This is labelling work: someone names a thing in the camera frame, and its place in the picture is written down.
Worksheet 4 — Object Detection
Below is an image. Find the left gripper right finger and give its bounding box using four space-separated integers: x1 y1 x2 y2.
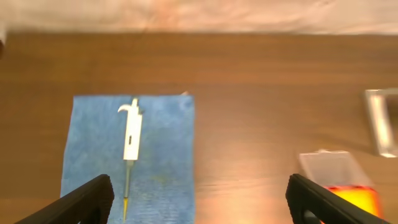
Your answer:
285 173 391 224

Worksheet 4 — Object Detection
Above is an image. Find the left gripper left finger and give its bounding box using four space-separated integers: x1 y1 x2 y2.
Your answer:
14 174 115 224

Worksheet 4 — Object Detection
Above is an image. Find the white pipette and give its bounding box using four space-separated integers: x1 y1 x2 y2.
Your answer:
117 98 144 222

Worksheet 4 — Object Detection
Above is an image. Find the red and yellow tip box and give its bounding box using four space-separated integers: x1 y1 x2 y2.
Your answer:
298 149 382 224

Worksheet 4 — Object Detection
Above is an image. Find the blue cloth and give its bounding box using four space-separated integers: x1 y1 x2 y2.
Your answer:
60 94 196 224

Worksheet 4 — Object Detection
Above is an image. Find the white and blue stand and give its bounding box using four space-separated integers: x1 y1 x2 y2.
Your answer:
363 88 398 158

